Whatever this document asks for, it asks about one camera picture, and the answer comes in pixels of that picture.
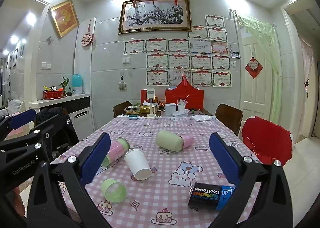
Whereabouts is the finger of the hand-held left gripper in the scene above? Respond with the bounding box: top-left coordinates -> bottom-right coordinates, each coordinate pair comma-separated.
0,108 -> 37,131
0,114 -> 67,154

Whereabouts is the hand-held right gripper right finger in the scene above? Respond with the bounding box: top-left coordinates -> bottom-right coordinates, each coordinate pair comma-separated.
209,132 -> 295,228

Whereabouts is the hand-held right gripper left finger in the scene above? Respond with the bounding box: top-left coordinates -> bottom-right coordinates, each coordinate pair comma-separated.
26,132 -> 112,228

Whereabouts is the white paper cup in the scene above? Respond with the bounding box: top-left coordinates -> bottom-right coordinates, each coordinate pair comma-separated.
124,149 -> 152,181

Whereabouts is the pink plastic cup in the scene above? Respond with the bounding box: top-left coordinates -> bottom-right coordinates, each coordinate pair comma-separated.
106,137 -> 130,166
180,134 -> 195,149

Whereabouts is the large pale green cup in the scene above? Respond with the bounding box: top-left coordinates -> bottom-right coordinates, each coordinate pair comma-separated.
155,130 -> 185,153

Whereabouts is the white cup with straws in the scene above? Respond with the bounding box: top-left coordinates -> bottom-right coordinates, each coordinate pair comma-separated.
177,94 -> 190,114

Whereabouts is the white radiator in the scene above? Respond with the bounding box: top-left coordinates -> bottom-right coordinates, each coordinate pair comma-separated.
9,99 -> 25,114

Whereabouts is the black jacket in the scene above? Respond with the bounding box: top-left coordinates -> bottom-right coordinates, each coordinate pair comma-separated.
36,107 -> 79,158

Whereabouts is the red tin box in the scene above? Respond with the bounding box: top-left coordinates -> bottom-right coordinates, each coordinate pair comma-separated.
43,86 -> 64,100

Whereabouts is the black and blue canister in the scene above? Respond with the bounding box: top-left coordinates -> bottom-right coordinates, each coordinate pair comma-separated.
187,182 -> 237,212

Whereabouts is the white and black sideboard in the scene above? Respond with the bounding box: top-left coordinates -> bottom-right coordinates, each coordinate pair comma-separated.
28,94 -> 95,145

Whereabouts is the brown wooden chair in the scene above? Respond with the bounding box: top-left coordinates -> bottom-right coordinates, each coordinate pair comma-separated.
112,101 -> 133,118
215,104 -> 243,136

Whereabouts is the green potted plant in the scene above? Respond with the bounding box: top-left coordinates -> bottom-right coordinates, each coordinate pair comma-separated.
58,77 -> 72,96

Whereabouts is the white plastic bag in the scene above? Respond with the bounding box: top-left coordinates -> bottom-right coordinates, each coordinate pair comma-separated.
192,114 -> 213,122

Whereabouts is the chair with red cover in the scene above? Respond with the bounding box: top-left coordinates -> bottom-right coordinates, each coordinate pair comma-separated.
241,116 -> 293,167

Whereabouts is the blue humidifier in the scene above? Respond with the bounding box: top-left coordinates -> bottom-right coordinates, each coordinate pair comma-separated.
72,74 -> 85,95

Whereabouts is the clear food container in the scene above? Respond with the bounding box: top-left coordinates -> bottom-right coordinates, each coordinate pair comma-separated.
124,105 -> 140,116

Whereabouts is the pink checked cartoon tablecloth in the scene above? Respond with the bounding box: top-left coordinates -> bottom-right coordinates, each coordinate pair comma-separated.
50,114 -> 263,228

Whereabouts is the white door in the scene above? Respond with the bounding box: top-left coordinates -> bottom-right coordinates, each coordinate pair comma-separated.
235,14 -> 275,128

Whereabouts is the white square box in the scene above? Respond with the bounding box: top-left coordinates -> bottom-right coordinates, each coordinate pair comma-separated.
165,103 -> 177,116

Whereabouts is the red gift bag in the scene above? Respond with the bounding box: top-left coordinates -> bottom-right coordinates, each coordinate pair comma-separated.
165,74 -> 205,111

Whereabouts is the round pink hanging fan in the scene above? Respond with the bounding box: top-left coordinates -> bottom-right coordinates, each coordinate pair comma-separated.
82,22 -> 94,47

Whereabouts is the red diamond door decoration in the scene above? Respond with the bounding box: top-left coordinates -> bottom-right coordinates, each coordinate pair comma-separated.
245,57 -> 263,79

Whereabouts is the gold framed red picture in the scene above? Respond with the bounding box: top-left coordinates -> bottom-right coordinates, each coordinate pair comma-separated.
49,0 -> 80,39

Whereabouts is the framed plum blossom painting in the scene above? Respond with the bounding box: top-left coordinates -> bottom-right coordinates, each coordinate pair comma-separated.
118,0 -> 192,35

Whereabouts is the green string curtain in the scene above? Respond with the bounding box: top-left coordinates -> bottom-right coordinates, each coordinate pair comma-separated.
234,13 -> 283,138

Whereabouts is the group of wall certificates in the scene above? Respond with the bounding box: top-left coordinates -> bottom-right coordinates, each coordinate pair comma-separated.
124,14 -> 232,88

